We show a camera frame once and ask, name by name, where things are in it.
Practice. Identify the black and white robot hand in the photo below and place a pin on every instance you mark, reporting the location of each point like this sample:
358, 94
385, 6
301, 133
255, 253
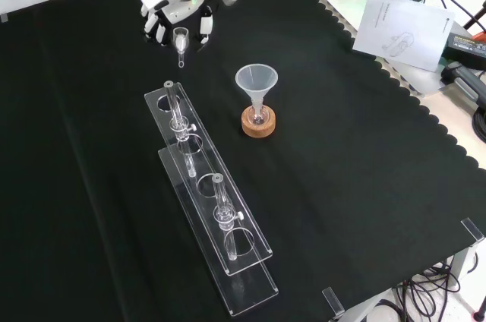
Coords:
167, 3

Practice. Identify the translucent plastic funnel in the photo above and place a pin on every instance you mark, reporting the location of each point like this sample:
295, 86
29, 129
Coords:
256, 79

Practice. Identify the small round-bottom glass flask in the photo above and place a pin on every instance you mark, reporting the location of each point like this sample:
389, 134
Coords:
259, 119

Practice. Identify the clear acrylic funnel stand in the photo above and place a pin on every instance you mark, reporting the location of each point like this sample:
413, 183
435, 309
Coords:
212, 162

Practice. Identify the grey tape piece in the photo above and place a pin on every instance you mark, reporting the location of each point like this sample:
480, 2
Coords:
3, 17

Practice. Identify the white paper booklet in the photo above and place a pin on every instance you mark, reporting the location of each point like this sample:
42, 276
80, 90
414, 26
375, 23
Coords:
402, 29

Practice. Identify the black bench cloth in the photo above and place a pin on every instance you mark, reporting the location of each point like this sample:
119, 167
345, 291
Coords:
341, 166

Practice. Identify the black power adapter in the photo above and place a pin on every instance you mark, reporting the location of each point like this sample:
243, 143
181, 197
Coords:
467, 46

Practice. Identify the grey plug block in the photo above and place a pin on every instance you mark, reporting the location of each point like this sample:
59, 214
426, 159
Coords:
461, 79

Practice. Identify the black tripod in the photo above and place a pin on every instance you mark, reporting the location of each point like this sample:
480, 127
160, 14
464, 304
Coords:
474, 20

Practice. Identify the grey table leg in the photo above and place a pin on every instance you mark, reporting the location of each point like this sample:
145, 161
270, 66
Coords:
461, 261

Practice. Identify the clear cloth clamp bracket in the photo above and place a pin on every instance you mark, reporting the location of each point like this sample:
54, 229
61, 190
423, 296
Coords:
333, 301
472, 229

